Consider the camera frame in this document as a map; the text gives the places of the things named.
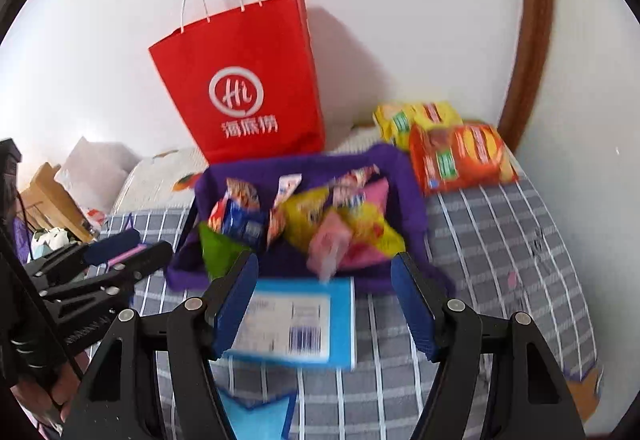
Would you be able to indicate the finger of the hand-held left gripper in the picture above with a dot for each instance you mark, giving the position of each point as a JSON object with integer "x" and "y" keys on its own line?
{"x": 145, "y": 260}
{"x": 110, "y": 241}

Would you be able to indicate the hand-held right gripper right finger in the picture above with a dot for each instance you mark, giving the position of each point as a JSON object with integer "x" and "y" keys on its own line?
{"x": 415, "y": 305}

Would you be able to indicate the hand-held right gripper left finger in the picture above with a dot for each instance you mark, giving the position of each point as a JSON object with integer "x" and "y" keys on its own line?
{"x": 235, "y": 310}

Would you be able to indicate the red snack packet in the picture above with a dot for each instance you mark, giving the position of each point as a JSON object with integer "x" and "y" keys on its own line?
{"x": 216, "y": 217}

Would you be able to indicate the yellow green snack packet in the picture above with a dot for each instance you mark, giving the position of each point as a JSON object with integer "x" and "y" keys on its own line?
{"x": 372, "y": 230}

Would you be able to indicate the blue snack packet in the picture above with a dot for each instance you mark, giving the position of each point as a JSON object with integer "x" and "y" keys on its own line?
{"x": 242, "y": 222}

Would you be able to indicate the pink white snack packet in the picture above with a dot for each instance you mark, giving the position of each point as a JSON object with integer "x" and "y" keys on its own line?
{"x": 327, "y": 240}

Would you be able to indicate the yellow cracker packet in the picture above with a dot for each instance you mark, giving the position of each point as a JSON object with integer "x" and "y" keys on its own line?
{"x": 305, "y": 220}

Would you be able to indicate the light pink snack packet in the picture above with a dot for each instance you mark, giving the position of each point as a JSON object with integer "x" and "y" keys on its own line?
{"x": 242, "y": 192}

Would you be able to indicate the purple fabric basket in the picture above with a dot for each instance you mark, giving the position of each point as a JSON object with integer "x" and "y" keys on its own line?
{"x": 400, "y": 180}

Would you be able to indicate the clear orange snack packet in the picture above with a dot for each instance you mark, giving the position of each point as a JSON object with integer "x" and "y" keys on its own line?
{"x": 287, "y": 187}

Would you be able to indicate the person's left hand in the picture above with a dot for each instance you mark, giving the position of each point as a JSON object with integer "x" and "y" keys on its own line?
{"x": 57, "y": 395}

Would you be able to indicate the white green patterned object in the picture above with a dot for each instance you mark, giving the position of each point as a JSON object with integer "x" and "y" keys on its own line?
{"x": 47, "y": 240}

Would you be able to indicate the white plastic bag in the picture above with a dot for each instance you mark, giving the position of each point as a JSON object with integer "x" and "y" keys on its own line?
{"x": 95, "y": 169}

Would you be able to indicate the wooden chair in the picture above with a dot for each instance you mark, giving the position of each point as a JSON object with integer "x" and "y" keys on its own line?
{"x": 50, "y": 200}

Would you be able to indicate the blue cardboard box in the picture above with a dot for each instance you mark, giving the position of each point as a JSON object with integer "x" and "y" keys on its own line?
{"x": 310, "y": 320}

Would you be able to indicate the grey checked tablecloth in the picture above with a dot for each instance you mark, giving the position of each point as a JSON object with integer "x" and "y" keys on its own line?
{"x": 500, "y": 245}

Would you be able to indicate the orange chip bag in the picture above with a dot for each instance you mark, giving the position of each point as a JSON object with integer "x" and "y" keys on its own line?
{"x": 460, "y": 159}

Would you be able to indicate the yellow chip bag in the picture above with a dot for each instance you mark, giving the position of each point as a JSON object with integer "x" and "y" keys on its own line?
{"x": 395, "y": 119}

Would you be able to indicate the red paper bag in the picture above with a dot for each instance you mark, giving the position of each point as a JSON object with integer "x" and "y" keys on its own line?
{"x": 240, "y": 59}

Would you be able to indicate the brown wooden door frame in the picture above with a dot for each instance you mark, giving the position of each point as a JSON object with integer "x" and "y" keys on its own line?
{"x": 537, "y": 19}

